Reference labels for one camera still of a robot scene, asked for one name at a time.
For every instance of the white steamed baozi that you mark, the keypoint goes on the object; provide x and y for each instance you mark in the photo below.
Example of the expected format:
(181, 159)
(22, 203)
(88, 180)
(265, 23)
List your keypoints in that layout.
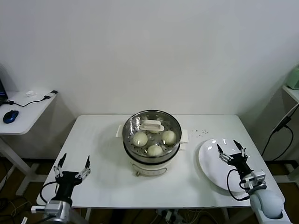
(140, 139)
(168, 137)
(153, 132)
(155, 150)

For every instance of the steel steamer pot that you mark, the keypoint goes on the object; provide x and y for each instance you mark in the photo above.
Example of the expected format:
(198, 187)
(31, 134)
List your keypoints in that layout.
(149, 169)

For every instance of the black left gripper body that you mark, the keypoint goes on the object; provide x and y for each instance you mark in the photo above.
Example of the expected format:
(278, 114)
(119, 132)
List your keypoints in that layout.
(67, 180)

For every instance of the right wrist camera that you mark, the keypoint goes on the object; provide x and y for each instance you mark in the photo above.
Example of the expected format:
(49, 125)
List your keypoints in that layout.
(255, 179)

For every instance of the white plate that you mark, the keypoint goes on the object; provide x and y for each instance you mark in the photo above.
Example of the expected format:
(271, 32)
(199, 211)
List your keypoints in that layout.
(210, 163)

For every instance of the pale green appliance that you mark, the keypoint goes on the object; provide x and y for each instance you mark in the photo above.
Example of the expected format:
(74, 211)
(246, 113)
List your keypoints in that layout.
(294, 79)

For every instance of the blue computer mouse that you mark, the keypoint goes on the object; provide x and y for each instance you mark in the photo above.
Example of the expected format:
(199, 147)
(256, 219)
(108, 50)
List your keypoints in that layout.
(10, 116)

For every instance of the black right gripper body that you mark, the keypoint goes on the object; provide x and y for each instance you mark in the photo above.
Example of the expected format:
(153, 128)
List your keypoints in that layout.
(239, 162)

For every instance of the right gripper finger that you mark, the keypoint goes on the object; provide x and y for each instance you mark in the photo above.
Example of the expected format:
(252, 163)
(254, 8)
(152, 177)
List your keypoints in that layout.
(243, 151)
(222, 155)

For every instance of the dark laptop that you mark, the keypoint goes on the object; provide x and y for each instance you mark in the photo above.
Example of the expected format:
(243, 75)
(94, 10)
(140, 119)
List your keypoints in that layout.
(2, 88)

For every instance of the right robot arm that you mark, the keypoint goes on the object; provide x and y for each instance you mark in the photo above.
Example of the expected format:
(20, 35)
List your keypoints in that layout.
(266, 203)

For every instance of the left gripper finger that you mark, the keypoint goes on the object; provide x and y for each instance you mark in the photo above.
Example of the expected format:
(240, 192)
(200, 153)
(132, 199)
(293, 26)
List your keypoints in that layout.
(88, 164)
(61, 162)

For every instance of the small white object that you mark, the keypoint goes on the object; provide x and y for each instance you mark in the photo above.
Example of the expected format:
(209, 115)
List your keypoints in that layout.
(30, 93)

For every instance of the steel steamer basket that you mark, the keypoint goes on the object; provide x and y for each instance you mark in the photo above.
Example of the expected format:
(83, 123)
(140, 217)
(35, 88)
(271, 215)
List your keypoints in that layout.
(163, 158)

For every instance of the white side table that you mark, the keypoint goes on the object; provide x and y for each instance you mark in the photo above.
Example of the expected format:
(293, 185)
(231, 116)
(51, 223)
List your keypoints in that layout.
(28, 116)

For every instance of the glass pot lid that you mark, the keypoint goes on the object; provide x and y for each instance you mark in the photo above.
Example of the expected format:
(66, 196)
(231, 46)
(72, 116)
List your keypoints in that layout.
(151, 126)

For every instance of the white shelf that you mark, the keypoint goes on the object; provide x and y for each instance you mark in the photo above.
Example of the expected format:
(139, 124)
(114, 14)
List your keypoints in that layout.
(293, 94)

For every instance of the white power strip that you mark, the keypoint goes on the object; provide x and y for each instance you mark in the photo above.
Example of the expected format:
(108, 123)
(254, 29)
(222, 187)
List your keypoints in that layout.
(171, 215)

